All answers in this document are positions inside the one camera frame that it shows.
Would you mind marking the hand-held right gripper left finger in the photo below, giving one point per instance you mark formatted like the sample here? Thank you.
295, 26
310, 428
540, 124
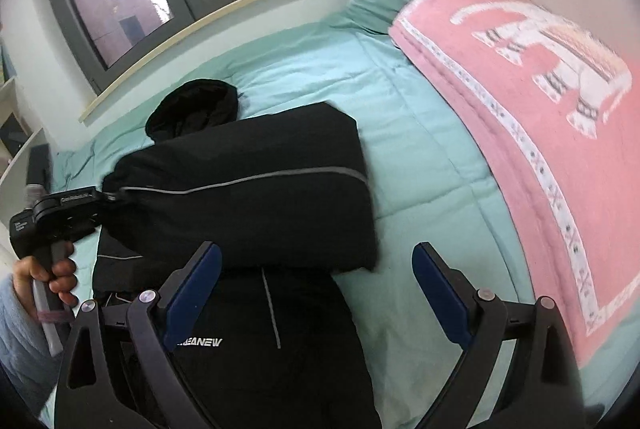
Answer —
192, 294

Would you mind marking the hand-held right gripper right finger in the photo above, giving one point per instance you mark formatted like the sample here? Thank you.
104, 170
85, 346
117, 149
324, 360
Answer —
440, 294

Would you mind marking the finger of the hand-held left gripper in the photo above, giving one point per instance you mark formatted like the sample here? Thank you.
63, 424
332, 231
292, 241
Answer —
113, 197

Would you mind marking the black jacket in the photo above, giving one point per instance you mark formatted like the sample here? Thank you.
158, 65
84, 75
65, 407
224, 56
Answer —
250, 209

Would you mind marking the person's left forearm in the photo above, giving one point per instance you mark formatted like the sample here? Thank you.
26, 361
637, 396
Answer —
17, 334

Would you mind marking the person's left hand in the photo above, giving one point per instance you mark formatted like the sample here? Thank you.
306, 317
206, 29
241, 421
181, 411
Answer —
50, 276

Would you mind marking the white shelf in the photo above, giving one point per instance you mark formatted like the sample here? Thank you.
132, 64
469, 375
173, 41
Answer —
15, 144

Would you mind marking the teal bed cover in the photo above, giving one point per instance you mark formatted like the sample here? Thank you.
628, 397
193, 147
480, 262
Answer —
425, 134

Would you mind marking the wooden window sill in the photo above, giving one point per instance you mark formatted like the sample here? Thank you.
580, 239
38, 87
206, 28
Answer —
225, 21

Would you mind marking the pink elephant print blanket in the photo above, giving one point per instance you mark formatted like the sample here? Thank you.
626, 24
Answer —
500, 74

